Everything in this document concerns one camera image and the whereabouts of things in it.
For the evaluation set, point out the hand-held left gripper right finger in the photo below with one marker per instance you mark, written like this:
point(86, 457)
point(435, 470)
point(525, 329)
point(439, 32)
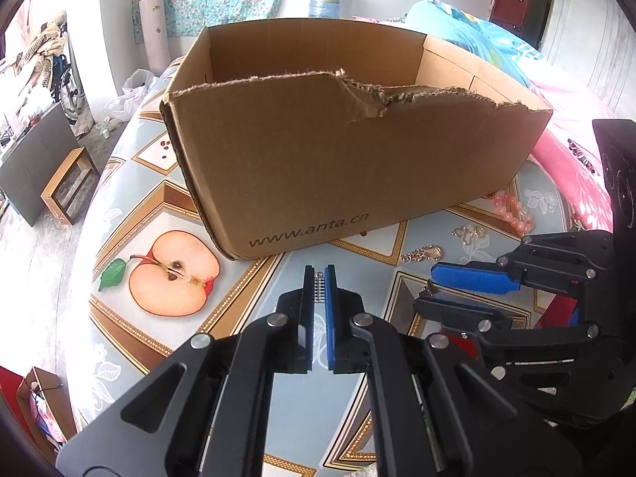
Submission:
point(330, 318)

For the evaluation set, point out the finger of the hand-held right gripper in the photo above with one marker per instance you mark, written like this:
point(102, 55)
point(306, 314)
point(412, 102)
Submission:
point(472, 278)
point(462, 310)

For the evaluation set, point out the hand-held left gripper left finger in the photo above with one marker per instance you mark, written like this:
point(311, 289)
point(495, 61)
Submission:
point(309, 308)

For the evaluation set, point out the small silver hair clip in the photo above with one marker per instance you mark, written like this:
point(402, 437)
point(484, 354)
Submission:
point(320, 288)

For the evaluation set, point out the gold earrings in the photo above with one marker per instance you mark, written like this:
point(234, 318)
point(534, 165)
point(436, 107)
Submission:
point(469, 232)

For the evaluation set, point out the brown cardboard box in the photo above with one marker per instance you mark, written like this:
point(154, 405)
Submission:
point(323, 169)

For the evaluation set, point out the white wardrobe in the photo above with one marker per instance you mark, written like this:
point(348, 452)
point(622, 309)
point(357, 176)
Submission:
point(586, 35)

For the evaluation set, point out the blue quilt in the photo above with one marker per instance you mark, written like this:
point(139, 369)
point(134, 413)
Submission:
point(472, 30)

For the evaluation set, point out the white plastic bag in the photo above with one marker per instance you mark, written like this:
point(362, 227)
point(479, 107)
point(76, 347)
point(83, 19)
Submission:
point(131, 90)

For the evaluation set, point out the wooden stool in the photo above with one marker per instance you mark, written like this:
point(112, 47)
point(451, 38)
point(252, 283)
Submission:
point(62, 171)

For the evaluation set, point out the blue water jug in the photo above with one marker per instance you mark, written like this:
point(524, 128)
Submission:
point(325, 2)

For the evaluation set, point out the dark grey cabinet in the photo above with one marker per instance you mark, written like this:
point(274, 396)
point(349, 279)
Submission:
point(32, 169)

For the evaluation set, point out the red paper bag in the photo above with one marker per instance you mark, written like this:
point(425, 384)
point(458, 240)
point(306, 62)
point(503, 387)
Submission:
point(7, 392)

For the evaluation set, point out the rolled pink mat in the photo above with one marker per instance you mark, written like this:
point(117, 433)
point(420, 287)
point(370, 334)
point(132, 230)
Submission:
point(155, 35)

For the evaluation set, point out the wheelchair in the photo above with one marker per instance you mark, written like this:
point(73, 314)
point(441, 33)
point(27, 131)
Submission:
point(64, 89)

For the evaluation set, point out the pile of clothes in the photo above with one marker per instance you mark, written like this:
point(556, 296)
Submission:
point(44, 39)

